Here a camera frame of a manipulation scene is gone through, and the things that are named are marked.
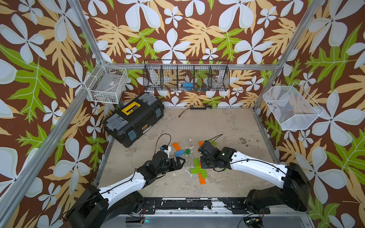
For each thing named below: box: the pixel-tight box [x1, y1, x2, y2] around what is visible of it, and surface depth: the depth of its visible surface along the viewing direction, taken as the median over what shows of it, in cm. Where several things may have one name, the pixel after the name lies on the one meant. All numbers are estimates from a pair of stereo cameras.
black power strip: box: [190, 104, 207, 110], surface depth 122 cm
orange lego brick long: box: [198, 172, 206, 185], surface depth 85 cm
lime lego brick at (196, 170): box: [190, 167, 208, 177], surface depth 87 cm
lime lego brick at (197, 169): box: [190, 157, 208, 179], surface depth 86 cm
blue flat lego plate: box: [174, 149, 185, 157], surface depth 95 cm
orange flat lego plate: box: [172, 142, 182, 152], surface depth 100 cm
